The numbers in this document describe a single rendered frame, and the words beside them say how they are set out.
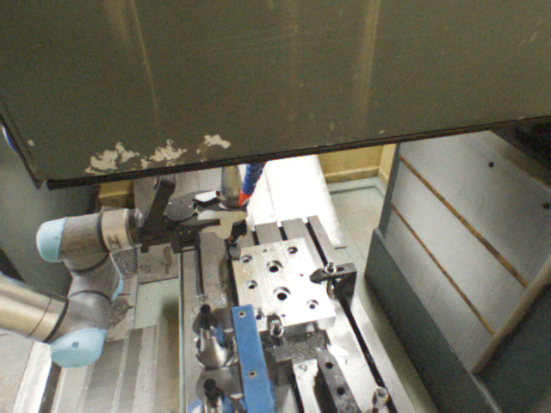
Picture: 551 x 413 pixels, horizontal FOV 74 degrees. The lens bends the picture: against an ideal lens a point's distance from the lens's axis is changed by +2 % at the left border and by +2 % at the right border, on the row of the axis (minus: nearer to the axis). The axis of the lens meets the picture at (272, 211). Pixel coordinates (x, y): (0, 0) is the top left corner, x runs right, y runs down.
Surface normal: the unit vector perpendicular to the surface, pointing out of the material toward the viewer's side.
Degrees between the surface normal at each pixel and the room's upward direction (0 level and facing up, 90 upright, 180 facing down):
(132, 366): 8
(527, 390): 90
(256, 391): 0
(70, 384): 17
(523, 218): 90
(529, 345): 90
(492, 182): 90
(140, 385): 8
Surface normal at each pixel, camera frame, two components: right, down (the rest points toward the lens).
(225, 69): 0.21, 0.61
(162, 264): 0.06, -0.46
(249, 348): -0.03, -0.77
